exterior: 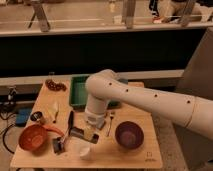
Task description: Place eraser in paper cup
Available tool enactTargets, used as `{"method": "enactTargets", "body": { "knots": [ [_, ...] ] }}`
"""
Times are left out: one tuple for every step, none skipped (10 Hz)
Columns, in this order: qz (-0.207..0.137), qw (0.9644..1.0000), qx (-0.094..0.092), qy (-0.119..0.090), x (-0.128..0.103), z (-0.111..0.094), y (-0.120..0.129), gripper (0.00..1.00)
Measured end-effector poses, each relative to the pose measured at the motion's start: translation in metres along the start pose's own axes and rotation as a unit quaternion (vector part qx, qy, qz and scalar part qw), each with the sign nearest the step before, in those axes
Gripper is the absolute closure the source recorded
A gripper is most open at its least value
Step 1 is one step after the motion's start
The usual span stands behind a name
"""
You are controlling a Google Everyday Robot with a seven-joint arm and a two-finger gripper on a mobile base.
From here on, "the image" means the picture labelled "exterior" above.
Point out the purple bowl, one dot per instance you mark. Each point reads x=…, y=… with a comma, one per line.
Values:
x=129, y=135

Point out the orange colander with handle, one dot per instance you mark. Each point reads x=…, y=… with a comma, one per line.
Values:
x=34, y=136

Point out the metal fork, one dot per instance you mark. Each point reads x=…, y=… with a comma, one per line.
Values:
x=112, y=115

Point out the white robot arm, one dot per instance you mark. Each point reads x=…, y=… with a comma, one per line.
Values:
x=191, y=112

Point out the green plastic tray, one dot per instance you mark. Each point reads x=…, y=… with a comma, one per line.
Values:
x=78, y=94

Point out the cream-handled knife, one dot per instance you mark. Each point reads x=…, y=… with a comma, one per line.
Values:
x=55, y=111

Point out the white paper cup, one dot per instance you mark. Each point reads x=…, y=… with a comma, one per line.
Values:
x=85, y=151

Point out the black banana-shaped toy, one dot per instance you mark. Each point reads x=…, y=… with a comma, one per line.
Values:
x=70, y=121

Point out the small black clip object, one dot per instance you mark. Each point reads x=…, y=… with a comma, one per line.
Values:
x=58, y=145

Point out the blue box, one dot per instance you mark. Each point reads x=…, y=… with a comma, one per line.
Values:
x=22, y=117

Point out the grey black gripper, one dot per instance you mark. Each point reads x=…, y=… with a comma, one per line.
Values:
x=87, y=134

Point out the small dark round tin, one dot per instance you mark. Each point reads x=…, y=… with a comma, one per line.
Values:
x=37, y=117

